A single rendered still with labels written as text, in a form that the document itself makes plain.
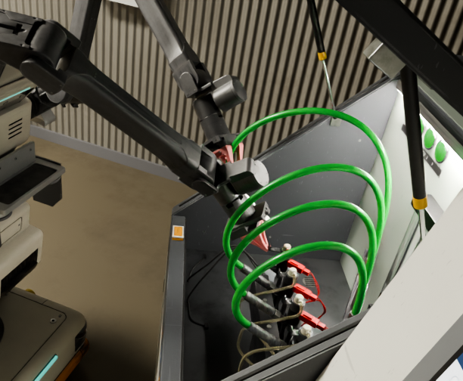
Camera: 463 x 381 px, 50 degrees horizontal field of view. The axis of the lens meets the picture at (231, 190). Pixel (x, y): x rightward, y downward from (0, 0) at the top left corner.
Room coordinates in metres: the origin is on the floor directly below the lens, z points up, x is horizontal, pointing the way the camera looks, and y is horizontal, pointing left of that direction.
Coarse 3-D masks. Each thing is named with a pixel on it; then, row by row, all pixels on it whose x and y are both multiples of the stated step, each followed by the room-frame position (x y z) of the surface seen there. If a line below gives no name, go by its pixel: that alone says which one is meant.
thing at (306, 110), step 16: (288, 112) 1.00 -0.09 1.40; (304, 112) 0.99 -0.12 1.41; (320, 112) 0.98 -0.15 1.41; (336, 112) 0.97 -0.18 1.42; (256, 128) 1.01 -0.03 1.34; (368, 128) 0.96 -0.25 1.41; (384, 160) 0.94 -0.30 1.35; (384, 176) 0.94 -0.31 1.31; (384, 192) 0.94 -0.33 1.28; (384, 224) 0.93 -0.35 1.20
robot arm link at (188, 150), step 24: (72, 48) 0.81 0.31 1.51; (24, 72) 0.73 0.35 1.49; (48, 72) 0.73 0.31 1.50; (72, 72) 0.76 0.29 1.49; (96, 72) 0.80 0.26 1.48; (96, 96) 0.79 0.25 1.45; (120, 96) 0.81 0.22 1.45; (120, 120) 0.81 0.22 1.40; (144, 120) 0.82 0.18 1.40; (144, 144) 0.83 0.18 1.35; (168, 144) 0.83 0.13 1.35; (192, 144) 0.88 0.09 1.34; (168, 168) 0.86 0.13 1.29; (192, 168) 0.85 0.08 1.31
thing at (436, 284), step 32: (448, 224) 0.55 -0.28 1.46; (416, 256) 0.56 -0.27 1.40; (448, 256) 0.51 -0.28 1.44; (416, 288) 0.52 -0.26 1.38; (448, 288) 0.48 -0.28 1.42; (384, 320) 0.53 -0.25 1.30; (416, 320) 0.48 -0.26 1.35; (448, 320) 0.45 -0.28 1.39; (352, 352) 0.53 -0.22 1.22; (384, 352) 0.49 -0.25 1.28; (416, 352) 0.45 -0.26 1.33
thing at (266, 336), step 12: (288, 252) 0.65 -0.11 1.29; (300, 252) 0.65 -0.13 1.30; (348, 252) 0.67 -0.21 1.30; (264, 264) 0.65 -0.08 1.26; (276, 264) 0.65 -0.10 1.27; (360, 264) 0.67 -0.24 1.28; (252, 276) 0.65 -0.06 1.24; (360, 276) 0.67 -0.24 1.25; (240, 288) 0.64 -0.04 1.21; (360, 288) 0.68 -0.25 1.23; (360, 300) 0.68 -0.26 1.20; (240, 312) 0.65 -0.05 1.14; (252, 324) 0.65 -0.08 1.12; (264, 336) 0.65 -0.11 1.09
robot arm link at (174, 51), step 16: (144, 0) 1.24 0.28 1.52; (160, 0) 1.24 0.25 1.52; (144, 16) 1.22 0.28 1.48; (160, 16) 1.21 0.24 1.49; (160, 32) 1.19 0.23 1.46; (176, 32) 1.19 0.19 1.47; (176, 48) 1.16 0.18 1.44; (176, 64) 1.14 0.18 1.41; (192, 64) 1.13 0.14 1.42; (176, 80) 1.12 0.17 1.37; (208, 80) 1.14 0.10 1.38
